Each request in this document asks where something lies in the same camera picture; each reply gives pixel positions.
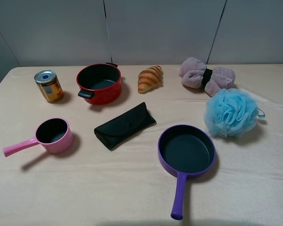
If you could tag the toy croissant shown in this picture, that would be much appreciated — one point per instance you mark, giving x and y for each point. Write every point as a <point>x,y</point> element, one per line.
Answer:
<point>150,79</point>

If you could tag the black glasses case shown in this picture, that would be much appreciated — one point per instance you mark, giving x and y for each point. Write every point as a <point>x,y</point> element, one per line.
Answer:
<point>112,133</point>

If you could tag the purple frying pan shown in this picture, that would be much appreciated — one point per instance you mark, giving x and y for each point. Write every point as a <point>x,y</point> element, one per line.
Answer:
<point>185,152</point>

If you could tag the blue mesh bath sponge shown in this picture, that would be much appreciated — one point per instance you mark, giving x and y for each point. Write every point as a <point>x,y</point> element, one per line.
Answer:
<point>231,113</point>

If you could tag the pink saucepan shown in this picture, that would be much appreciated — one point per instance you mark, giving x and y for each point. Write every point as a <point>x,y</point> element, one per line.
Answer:
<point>54,135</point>

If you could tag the yellow tin can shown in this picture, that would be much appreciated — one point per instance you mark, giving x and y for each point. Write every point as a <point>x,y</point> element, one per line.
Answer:
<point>49,85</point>

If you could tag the red pot black handles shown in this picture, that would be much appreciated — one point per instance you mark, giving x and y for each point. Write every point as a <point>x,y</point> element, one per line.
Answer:
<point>99,84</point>

